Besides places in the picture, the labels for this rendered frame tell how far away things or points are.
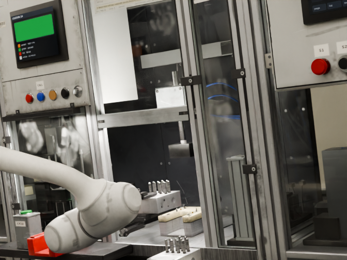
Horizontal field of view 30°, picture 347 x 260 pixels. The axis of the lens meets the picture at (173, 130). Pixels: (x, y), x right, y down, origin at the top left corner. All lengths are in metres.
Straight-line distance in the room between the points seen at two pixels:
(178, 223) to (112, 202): 0.63
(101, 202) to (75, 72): 0.67
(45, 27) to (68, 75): 0.18
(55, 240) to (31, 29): 0.84
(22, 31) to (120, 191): 0.89
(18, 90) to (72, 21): 0.36
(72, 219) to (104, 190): 0.14
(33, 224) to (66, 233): 0.57
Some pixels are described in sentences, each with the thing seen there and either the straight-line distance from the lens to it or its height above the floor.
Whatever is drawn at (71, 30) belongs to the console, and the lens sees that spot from 2.18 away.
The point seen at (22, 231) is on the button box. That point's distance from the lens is 2.29.
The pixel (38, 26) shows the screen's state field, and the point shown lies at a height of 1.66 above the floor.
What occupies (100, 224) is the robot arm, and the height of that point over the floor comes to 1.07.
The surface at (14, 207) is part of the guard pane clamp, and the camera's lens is 2.50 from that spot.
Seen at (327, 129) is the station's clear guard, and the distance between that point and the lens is 1.72.
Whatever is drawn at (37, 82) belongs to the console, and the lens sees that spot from 2.30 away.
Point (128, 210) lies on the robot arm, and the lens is 1.61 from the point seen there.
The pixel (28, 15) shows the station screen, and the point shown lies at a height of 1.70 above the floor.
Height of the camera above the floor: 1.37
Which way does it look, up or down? 3 degrees down
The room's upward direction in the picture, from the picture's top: 7 degrees counter-clockwise
